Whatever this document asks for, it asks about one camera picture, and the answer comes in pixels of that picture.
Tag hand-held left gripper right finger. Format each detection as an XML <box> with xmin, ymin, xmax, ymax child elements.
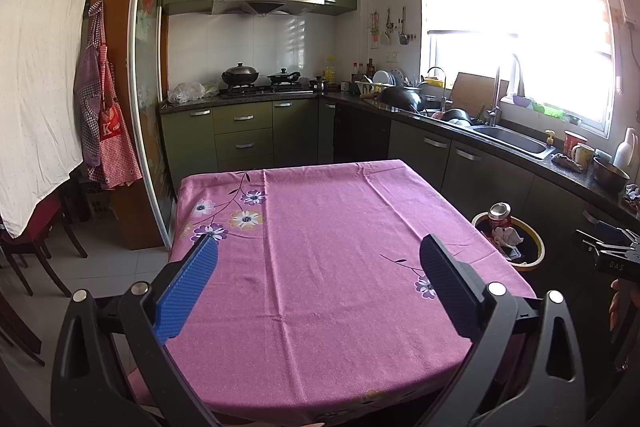
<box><xmin>419</xmin><ymin>234</ymin><xmax>586</xmax><ymax>427</ymax></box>

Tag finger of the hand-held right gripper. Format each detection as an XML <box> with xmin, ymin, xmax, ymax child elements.
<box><xmin>582</xmin><ymin>212</ymin><xmax>640</xmax><ymax>247</ymax></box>
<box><xmin>575</xmin><ymin>229</ymin><xmax>628</xmax><ymax>258</ymax></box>

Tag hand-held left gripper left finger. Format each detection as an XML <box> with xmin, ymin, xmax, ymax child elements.
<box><xmin>50</xmin><ymin>234</ymin><xmax>219</xmax><ymax>427</ymax></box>

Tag yellow rimmed trash bin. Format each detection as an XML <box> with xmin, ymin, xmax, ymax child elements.
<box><xmin>471</xmin><ymin>211</ymin><xmax>545</xmax><ymax>278</ymax></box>

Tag white tissue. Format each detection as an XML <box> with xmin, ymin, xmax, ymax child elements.
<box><xmin>491</xmin><ymin>227</ymin><xmax>523</xmax><ymax>250</ymax></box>

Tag red soda can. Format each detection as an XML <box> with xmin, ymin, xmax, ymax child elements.
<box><xmin>488</xmin><ymin>203</ymin><xmax>512</xmax><ymax>233</ymax></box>

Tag person's right hand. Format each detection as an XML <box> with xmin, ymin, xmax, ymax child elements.
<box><xmin>611</xmin><ymin>279</ymin><xmax>624</xmax><ymax>333</ymax></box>

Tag dark metal bowl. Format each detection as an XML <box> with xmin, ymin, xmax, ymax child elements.
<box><xmin>592</xmin><ymin>157</ymin><xmax>631</xmax><ymax>194</ymax></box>

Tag white ceramic vase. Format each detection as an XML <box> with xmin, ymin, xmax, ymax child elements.
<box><xmin>614</xmin><ymin>127</ymin><xmax>636</xmax><ymax>170</ymax></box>

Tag brown scrubbing brush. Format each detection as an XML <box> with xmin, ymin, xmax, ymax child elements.
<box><xmin>555</xmin><ymin>154</ymin><xmax>586</xmax><ymax>172</ymax></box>

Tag red mug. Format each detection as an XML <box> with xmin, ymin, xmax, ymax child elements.
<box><xmin>563</xmin><ymin>130</ymin><xmax>588</xmax><ymax>160</ymax></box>

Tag pink floral tablecloth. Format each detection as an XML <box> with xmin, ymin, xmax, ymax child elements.
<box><xmin>125</xmin><ymin>159</ymin><xmax>538</xmax><ymax>425</ymax></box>

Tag steel sink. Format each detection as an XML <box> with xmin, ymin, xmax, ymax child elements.
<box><xmin>470</xmin><ymin>124</ymin><xmax>557</xmax><ymax>162</ymax></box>

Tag green plastic basket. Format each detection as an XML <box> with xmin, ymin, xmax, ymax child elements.
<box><xmin>532</xmin><ymin>102</ymin><xmax>566</xmax><ymax>120</ymax></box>

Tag dark wooden red-seat chair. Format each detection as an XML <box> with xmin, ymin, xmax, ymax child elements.
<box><xmin>0</xmin><ymin>194</ymin><xmax>88</xmax><ymax>298</ymax></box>

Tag red checked apron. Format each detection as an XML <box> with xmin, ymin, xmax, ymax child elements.
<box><xmin>97</xmin><ymin>2</ymin><xmax>143</xmax><ymax>190</ymax></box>

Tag steel kitchen faucet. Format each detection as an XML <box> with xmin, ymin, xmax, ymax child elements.
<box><xmin>487</xmin><ymin>54</ymin><xmax>523</xmax><ymax>128</ymax></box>

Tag black bowl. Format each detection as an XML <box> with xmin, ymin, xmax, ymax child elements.
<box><xmin>440</xmin><ymin>108</ymin><xmax>473</xmax><ymax>128</ymax></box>

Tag green lower kitchen cabinets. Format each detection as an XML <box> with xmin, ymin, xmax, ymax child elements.
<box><xmin>160</xmin><ymin>99</ymin><xmax>621</xmax><ymax>268</ymax></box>

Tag wooden cutting board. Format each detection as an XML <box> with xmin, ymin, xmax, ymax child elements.
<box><xmin>450</xmin><ymin>72</ymin><xmax>510</xmax><ymax>112</ymax></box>

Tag large black wok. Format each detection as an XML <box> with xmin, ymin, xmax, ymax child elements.
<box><xmin>380</xmin><ymin>86</ymin><xmax>423</xmax><ymax>112</ymax></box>

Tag thin curved faucet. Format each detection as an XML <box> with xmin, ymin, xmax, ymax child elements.
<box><xmin>426</xmin><ymin>67</ymin><xmax>447</xmax><ymax>112</ymax></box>

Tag clear plastic bag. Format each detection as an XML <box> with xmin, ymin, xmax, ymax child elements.
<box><xmin>167</xmin><ymin>82</ymin><xmax>220</xmax><ymax>104</ymax></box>

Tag dark stone countertop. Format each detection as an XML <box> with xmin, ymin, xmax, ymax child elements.
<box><xmin>159</xmin><ymin>89</ymin><xmax>640</xmax><ymax>220</ymax></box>

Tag dish rack with plates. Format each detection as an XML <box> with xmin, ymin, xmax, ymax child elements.
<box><xmin>356</xmin><ymin>69</ymin><xmax>403</xmax><ymax>96</ymax></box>

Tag purple checked apron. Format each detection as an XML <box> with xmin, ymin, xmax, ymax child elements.
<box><xmin>74</xmin><ymin>0</ymin><xmax>108</xmax><ymax>180</ymax></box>

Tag gas stove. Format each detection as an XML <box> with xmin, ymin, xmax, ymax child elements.
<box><xmin>219</xmin><ymin>84</ymin><xmax>313</xmax><ymax>98</ymax></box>

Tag black wok with lid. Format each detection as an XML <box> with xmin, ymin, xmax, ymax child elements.
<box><xmin>221</xmin><ymin>63</ymin><xmax>260</xmax><ymax>88</ymax></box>

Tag row of condiment bottles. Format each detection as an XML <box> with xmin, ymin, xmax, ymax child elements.
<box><xmin>350</xmin><ymin>58</ymin><xmax>376</xmax><ymax>80</ymax></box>

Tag black pan with lid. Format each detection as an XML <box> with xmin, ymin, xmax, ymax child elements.
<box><xmin>266</xmin><ymin>68</ymin><xmax>302</xmax><ymax>85</ymax></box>

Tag bright window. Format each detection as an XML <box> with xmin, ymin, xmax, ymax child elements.
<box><xmin>417</xmin><ymin>0</ymin><xmax>621</xmax><ymax>140</ymax></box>

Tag white hanging cloth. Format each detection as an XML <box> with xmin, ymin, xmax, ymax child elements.
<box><xmin>0</xmin><ymin>0</ymin><xmax>110</xmax><ymax>238</ymax></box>

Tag glass sliding door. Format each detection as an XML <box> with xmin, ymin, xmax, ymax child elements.
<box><xmin>129</xmin><ymin>0</ymin><xmax>176</xmax><ymax>250</ymax></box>

